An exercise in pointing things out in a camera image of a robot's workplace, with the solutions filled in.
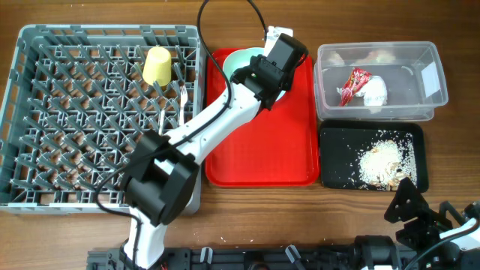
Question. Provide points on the large light blue plate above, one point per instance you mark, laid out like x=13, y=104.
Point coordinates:
x=279, y=98

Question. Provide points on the black plastic tray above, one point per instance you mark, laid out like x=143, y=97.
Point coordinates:
x=342, y=143

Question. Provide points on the yellow plastic cup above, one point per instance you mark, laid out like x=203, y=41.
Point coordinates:
x=158, y=66

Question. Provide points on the red plastic tray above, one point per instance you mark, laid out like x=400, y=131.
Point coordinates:
x=279, y=148

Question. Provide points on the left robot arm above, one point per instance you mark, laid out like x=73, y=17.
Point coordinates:
x=160, y=179

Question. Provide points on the red snack wrapper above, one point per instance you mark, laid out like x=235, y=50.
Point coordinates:
x=357, y=79

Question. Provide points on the white plastic fork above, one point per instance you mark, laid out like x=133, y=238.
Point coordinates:
x=183, y=101

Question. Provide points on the white plastic spoon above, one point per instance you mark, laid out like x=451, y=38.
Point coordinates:
x=161, y=121

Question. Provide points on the white napkin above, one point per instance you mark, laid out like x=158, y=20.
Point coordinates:
x=373, y=93

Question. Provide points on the grey dishwasher rack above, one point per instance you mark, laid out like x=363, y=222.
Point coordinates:
x=76, y=105

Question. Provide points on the rice food leftovers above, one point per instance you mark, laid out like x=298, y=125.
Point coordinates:
x=380, y=163

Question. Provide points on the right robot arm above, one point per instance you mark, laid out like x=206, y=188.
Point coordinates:
x=429, y=238

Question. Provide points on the light green bowl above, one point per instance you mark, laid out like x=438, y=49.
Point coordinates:
x=239, y=59

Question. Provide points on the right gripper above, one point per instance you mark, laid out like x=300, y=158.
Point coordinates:
x=418, y=208

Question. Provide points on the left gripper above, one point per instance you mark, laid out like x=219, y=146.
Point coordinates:
x=256, y=61

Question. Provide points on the clear plastic bin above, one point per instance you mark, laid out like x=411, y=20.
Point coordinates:
x=411, y=70

